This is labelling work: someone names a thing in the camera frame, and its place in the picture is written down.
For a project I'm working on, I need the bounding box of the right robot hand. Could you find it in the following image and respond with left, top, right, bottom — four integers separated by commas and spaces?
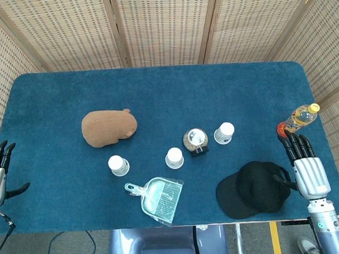
270, 128, 332, 203

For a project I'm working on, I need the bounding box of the white paper cup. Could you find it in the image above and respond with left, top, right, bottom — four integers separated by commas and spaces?
213, 121, 236, 146
107, 154, 130, 178
164, 147, 186, 170

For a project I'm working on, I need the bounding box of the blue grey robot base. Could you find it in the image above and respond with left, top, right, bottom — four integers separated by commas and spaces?
105, 224, 229, 254

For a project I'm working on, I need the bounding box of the black baseball cap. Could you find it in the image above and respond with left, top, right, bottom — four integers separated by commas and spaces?
214, 159, 293, 220

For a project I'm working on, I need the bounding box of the yellow capped drink bottle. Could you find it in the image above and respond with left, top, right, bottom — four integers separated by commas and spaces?
275, 102, 322, 139

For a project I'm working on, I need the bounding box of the grey shoe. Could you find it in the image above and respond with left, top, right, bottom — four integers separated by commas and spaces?
296, 237, 321, 254

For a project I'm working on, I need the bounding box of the yellow floor tape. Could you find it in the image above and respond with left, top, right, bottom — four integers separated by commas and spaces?
269, 221, 283, 254

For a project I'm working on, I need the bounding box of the white table leg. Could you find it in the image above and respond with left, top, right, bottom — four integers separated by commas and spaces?
234, 223, 245, 254

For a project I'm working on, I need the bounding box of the glass jar with black base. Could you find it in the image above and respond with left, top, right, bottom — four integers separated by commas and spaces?
182, 127, 210, 158

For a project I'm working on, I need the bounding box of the brown plush toy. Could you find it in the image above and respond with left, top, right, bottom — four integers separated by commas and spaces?
80, 108, 139, 149

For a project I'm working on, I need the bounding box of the clear packaged dustpan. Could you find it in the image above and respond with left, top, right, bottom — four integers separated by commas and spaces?
124, 175, 187, 230

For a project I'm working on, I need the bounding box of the blue table mat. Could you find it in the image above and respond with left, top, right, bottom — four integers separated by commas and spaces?
0, 59, 339, 235

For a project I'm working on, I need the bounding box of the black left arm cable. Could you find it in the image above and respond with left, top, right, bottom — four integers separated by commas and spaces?
0, 208, 18, 253

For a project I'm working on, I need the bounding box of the dark floor cable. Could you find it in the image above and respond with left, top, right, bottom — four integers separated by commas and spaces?
44, 230, 97, 254

